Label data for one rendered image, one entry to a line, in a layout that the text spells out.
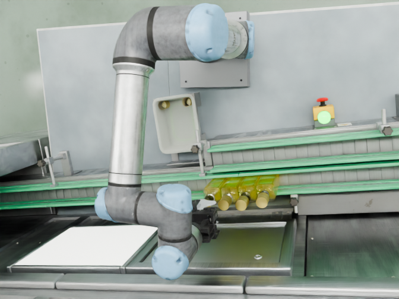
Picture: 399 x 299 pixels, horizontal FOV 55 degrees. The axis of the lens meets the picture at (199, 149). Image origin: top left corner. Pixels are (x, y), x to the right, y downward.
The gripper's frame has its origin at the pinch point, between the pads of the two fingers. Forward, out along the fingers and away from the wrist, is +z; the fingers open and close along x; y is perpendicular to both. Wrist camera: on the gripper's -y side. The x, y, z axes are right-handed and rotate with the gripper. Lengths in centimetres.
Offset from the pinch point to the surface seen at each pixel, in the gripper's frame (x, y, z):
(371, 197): -9, 50, 31
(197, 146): 15.6, -5.1, 18.6
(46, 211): -15, -94, 44
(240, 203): 1.1, 11.5, 0.4
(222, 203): 0.5, 5.6, 2.6
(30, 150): 17, -90, 37
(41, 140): 20, -90, 46
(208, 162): 7.5, -5.5, 30.3
